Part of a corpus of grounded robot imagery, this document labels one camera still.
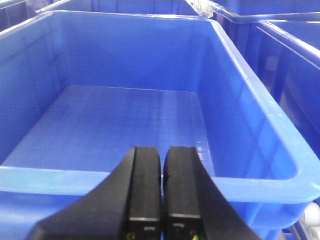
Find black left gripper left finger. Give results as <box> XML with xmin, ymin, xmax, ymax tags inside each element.
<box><xmin>27</xmin><ymin>146</ymin><xmax>162</xmax><ymax>240</ymax></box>

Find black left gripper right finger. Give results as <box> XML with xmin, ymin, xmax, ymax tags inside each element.
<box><xmin>163</xmin><ymin>146</ymin><xmax>259</xmax><ymax>240</ymax></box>

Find large blue plastic crate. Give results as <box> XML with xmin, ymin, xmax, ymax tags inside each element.
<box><xmin>0</xmin><ymin>10</ymin><xmax>320</xmax><ymax>240</ymax></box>

